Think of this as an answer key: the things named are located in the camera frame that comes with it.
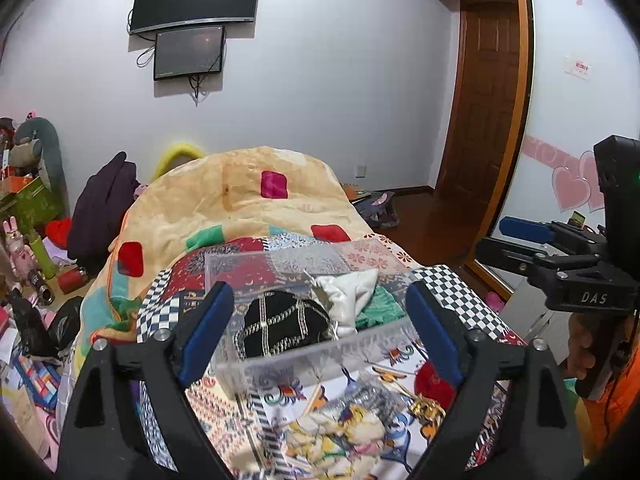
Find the person's right hand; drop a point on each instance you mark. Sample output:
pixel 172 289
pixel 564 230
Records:
pixel 582 350

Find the silver mesh bag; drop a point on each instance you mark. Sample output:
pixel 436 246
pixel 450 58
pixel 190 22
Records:
pixel 372 400

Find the brown wooden door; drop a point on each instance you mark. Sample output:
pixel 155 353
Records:
pixel 482 110

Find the white paper label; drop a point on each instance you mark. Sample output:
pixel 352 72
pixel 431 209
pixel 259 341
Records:
pixel 579 67

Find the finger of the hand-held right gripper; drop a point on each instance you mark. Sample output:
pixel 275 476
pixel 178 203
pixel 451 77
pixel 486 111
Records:
pixel 525 230
pixel 505 257

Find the white cloth pouch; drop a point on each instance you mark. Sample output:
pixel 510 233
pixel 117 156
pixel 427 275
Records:
pixel 345 295

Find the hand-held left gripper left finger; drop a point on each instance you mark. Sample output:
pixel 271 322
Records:
pixel 205 330

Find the dark purple coat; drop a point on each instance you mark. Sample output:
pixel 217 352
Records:
pixel 97 210

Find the white sliding wardrobe door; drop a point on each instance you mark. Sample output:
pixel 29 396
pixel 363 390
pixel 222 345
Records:
pixel 565 110

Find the green cardboard box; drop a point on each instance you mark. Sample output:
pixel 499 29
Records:
pixel 37 202

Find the yellow floral cloth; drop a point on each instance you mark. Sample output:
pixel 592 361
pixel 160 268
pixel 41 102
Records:
pixel 340 440

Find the small wall monitor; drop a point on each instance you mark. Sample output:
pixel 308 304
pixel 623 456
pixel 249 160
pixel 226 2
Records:
pixel 189 52

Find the red velvet pouch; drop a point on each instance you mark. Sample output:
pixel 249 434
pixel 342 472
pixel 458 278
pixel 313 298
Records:
pixel 431 382

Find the pink slipper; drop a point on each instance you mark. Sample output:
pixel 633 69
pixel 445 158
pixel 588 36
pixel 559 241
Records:
pixel 495 301

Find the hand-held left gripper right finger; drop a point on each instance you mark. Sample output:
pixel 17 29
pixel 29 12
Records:
pixel 432 332

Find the clear plastic storage box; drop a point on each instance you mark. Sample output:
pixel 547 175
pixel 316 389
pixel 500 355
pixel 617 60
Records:
pixel 285 367

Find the orange patchwork blanket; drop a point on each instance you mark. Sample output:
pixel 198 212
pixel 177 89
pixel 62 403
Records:
pixel 200 210

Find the pink bunny toy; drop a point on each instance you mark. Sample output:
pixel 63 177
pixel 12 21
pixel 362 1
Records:
pixel 15 250

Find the patchwork printed bedsheet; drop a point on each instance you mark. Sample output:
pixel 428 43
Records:
pixel 230 410

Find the gold ribbon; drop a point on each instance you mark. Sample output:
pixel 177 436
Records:
pixel 427 410

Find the green knitted cloth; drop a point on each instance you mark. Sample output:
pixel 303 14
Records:
pixel 382 310

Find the black can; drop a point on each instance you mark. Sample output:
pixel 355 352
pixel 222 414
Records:
pixel 40 287

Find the purple bag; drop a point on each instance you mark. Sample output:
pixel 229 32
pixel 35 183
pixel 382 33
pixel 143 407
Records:
pixel 379 212

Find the white wall socket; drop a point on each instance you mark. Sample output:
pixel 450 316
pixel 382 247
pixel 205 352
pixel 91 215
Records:
pixel 360 170

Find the green bottle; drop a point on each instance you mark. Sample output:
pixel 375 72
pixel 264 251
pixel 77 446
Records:
pixel 42 257

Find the black pouch with gold trim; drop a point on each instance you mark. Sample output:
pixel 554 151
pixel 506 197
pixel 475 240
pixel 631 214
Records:
pixel 280 327

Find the black plastic bag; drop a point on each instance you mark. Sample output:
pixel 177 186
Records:
pixel 65 322

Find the grey plush toy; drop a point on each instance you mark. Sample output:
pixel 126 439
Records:
pixel 42 150

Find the red heart cushion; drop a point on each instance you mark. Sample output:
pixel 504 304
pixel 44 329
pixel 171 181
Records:
pixel 59 232

